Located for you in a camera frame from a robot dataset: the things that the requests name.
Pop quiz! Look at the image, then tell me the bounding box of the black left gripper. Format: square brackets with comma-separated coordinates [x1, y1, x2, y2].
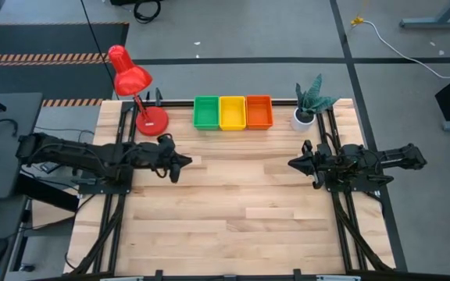
[145, 133, 193, 184]

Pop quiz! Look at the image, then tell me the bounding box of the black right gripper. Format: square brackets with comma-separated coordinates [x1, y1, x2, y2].
[287, 139, 333, 190]

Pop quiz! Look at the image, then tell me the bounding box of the green plastic basket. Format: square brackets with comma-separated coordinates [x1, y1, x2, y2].
[192, 95, 221, 131]

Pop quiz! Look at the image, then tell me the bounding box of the orange plastic basket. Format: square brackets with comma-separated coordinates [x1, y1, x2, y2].
[245, 94, 275, 131]

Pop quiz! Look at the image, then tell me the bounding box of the yellow plastic basket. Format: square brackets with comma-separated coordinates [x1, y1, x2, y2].
[218, 95, 248, 132]

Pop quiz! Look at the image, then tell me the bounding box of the artificial plant in white pot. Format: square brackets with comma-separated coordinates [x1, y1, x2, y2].
[290, 73, 340, 133]

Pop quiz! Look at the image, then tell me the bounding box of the red desk lamp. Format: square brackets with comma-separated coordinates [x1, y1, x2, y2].
[107, 44, 170, 137]

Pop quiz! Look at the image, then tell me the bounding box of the dark grey desk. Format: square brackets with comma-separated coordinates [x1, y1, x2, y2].
[0, 194, 30, 281]
[0, 92, 45, 201]

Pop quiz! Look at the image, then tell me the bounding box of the black mat with hazard stripes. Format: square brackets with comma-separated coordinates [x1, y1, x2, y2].
[0, 22, 130, 108]

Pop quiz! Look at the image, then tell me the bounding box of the grey metal desk leg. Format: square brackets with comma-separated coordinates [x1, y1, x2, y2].
[399, 0, 450, 30]

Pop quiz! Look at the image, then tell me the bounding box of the black aluminium table frame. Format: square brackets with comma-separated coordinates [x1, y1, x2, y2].
[63, 98, 409, 281]

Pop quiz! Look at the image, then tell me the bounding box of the thin black cable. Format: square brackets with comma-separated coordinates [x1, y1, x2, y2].
[79, 0, 120, 101]

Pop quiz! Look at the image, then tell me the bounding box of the white power cable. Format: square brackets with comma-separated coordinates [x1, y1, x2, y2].
[350, 15, 450, 80]

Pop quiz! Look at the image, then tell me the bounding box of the coiled black cable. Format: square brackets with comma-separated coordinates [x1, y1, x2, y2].
[133, 0, 163, 23]

